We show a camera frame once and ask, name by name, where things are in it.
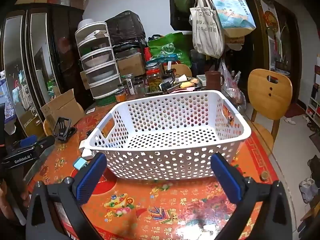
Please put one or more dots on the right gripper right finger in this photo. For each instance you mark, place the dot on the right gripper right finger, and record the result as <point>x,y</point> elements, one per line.
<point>274,218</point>

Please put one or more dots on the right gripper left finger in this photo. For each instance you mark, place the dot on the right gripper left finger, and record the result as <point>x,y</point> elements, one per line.
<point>43,220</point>

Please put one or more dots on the light blue USB charger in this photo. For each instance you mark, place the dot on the light blue USB charger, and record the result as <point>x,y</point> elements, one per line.
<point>80,163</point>

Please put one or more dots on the white perforated plastic basket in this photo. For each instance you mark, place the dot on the white perforated plastic basket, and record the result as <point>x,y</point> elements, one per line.
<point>169,137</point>

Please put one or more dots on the black folding phone stand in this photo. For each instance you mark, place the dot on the black folding phone stand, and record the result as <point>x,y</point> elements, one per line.
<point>63,129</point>

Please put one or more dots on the grey sneakers on floor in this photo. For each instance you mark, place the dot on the grey sneakers on floor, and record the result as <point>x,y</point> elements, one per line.
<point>308,189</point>

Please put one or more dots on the cardboard box on left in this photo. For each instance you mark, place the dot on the cardboard box on left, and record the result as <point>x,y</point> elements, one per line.
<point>64,106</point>

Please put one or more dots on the white charger block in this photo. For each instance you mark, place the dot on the white charger block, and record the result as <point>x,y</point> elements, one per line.
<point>86,153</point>

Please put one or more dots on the red patterned tablecloth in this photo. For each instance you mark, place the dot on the red patterned tablecloth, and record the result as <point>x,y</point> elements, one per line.
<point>189,209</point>

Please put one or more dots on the dark wooden wardrobe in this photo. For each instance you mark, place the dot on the dark wooden wardrobe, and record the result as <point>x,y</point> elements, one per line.
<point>40,60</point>

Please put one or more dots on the small orange jar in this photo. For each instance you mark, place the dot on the small orange jar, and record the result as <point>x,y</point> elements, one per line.
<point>120,95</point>

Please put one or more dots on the wooden chair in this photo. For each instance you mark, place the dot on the wooden chair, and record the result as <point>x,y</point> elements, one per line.
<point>270,95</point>

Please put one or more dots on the clear plastic bag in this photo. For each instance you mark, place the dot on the clear plastic bag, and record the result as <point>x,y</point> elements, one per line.
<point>230,84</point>

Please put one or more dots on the white stacked drawer organizer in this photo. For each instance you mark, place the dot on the white stacked drawer organizer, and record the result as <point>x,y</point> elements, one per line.
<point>97,58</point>

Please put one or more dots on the brown cardboard box behind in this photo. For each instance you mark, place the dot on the brown cardboard box behind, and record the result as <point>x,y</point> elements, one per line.
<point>133,64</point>

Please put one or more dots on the brown ceramic mug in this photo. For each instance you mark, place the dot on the brown ceramic mug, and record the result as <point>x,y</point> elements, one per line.
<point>214,80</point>

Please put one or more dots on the glass jar red lid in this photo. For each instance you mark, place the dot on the glass jar red lid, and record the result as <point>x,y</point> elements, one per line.
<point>154,78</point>

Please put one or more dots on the black bag on boxes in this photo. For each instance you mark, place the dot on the black bag on boxes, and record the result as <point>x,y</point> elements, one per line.
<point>124,27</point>

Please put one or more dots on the green shopping bag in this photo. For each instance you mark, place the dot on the green shopping bag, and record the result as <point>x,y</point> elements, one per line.
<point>177,45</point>

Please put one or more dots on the beige canvas tote bag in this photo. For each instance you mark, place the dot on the beige canvas tote bag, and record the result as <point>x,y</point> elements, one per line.
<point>207,31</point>

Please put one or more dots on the blue illustrated tote bag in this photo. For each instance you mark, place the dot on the blue illustrated tote bag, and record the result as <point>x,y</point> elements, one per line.
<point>235,17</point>

